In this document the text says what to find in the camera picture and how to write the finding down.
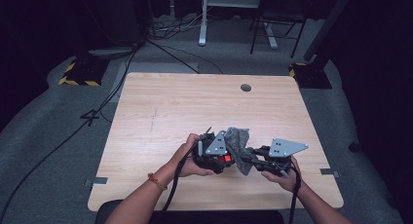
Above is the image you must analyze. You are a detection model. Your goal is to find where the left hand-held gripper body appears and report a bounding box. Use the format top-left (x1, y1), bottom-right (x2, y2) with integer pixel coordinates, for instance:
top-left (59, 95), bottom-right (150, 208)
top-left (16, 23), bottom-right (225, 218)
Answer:
top-left (192, 127), bottom-right (237, 175)

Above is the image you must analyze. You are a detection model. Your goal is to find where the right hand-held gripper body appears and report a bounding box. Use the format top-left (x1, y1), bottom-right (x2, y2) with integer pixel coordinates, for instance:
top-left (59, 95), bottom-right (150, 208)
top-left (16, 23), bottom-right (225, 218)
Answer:
top-left (255, 137), bottom-right (310, 178)

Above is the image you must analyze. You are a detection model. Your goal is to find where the grey fluffy cloth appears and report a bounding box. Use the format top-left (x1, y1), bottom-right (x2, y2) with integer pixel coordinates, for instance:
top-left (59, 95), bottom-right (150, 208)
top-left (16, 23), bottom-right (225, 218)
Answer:
top-left (223, 126), bottom-right (258, 176)

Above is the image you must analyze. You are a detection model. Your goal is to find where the person's right hand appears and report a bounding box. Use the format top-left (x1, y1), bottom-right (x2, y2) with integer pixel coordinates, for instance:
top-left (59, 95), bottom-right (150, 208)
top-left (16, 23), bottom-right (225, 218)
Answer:
top-left (261, 155), bottom-right (303, 193)

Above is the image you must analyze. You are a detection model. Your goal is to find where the person's left hand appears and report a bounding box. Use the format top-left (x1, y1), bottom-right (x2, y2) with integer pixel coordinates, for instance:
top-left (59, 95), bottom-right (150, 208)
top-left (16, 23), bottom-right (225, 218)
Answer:
top-left (164, 132), bottom-right (215, 183)

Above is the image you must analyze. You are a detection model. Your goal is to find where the person's black clothing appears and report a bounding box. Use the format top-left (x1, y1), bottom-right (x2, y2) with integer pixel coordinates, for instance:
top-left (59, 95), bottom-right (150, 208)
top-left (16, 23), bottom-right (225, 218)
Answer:
top-left (95, 199), bottom-right (285, 224)

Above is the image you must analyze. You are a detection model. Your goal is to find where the black yellow striped stand base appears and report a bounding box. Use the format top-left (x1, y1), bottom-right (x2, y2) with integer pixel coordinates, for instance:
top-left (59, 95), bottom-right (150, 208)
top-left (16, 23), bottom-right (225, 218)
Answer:
top-left (287, 61), bottom-right (334, 90)
top-left (57, 56), bottom-right (110, 88)

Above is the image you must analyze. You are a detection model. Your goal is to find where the black chair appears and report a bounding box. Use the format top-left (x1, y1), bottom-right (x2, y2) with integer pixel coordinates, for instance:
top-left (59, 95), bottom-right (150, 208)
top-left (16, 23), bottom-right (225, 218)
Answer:
top-left (248, 0), bottom-right (309, 59)

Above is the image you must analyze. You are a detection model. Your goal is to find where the black cabinet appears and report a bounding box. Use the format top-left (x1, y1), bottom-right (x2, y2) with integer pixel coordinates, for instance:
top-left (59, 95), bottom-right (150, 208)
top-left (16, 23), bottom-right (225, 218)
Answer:
top-left (92, 0), bottom-right (151, 50)

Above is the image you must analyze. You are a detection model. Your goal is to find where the grey metal table bracket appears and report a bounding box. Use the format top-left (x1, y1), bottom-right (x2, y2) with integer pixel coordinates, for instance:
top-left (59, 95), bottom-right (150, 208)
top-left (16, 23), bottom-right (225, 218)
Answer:
top-left (83, 176), bottom-right (109, 188)
top-left (319, 168), bottom-right (342, 178)

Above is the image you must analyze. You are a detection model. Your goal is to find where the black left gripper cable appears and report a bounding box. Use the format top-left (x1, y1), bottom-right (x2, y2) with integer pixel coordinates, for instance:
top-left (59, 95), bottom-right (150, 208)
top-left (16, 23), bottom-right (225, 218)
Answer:
top-left (155, 140), bottom-right (200, 224)

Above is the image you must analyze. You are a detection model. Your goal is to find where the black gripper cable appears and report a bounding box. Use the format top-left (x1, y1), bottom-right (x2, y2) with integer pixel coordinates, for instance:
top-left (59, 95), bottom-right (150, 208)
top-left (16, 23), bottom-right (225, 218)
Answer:
top-left (287, 165), bottom-right (303, 224)
top-left (155, 140), bottom-right (200, 224)

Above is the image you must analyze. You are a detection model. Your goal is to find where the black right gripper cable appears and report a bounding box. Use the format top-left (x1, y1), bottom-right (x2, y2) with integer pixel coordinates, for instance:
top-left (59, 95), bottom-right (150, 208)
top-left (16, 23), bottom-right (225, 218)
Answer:
top-left (287, 165), bottom-right (303, 224)

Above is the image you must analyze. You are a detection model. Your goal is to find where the orange bead bracelet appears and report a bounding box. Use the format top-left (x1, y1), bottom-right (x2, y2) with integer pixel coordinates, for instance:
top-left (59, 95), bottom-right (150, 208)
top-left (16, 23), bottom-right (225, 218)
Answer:
top-left (147, 172), bottom-right (169, 191)

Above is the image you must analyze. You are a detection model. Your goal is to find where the thin black floor cable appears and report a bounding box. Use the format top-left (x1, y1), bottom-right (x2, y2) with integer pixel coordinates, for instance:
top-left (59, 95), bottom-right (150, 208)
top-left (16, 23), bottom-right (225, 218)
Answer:
top-left (147, 38), bottom-right (201, 75)

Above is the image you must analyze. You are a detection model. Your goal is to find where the white desk frame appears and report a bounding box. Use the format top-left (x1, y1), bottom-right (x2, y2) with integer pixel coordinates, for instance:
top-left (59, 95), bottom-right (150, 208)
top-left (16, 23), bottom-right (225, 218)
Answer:
top-left (198, 0), bottom-right (280, 51)

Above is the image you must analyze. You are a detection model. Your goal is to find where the tangle of floor cables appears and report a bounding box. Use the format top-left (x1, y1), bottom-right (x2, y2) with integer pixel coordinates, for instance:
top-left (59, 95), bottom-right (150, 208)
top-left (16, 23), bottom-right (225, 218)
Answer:
top-left (148, 14), bottom-right (208, 41)

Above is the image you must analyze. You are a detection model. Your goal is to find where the black slanted stand post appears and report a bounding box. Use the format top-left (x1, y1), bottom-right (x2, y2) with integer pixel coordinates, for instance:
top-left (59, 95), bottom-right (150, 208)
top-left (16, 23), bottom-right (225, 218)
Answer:
top-left (303, 0), bottom-right (357, 64)

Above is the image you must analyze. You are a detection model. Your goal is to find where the long thick black floor cable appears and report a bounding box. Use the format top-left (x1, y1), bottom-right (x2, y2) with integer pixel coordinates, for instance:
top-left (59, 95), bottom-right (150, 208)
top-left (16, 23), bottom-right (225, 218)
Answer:
top-left (0, 48), bottom-right (139, 222)

